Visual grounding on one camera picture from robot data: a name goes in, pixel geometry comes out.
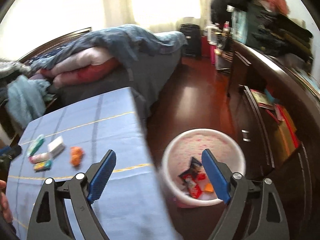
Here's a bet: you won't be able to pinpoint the white pink glue stick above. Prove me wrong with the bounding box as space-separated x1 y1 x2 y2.
29 152 52 164

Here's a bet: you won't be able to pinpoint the black suitcase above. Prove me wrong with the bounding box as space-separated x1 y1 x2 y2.
180 23 202 57

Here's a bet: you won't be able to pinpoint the orange sticky note pad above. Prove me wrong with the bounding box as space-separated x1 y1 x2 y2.
204 183 214 193

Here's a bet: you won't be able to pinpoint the folded pink red quilt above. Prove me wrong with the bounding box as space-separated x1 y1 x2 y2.
37 47 120 88

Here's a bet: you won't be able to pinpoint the pile of clothes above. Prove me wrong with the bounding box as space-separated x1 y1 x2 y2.
1 59 54 129

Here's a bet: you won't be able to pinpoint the grey bed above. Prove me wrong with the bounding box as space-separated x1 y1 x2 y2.
49 45 183 126

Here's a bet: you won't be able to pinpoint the small white cardboard box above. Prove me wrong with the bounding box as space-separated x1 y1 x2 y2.
47 136 65 158

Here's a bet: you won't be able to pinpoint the red snack wrapper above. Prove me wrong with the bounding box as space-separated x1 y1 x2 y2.
179 172 207 199

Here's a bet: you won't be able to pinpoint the hanging dark clothes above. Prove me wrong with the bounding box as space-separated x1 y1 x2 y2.
210 0 313 62

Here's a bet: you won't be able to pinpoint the orange toy bear figurine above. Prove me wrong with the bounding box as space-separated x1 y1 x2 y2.
70 146 84 167

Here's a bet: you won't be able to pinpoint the person's left hand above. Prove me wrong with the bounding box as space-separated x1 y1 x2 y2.
0 180 13 223

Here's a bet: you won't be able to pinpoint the white pink-speckled trash bin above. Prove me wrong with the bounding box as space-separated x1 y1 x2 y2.
161 128 246 208

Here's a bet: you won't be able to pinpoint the dark wooden headboard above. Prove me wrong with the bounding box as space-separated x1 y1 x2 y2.
18 27 92 63

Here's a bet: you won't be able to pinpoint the blue checked table cloth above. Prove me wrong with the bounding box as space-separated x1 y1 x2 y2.
6 88 181 239

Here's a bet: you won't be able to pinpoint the blue patterned duvet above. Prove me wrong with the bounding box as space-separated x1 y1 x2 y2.
28 24 188 71

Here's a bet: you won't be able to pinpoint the teal colourful candy pack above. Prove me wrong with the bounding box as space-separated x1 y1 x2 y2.
33 159 53 172

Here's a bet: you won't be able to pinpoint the dark blue snack wrapper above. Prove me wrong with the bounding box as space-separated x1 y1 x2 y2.
178 157 202 180

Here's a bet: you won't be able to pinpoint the dark wooden cabinet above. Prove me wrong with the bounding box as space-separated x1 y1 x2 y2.
227 42 319 239

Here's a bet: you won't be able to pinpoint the books on shelf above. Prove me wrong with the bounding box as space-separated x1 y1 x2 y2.
249 89 300 161

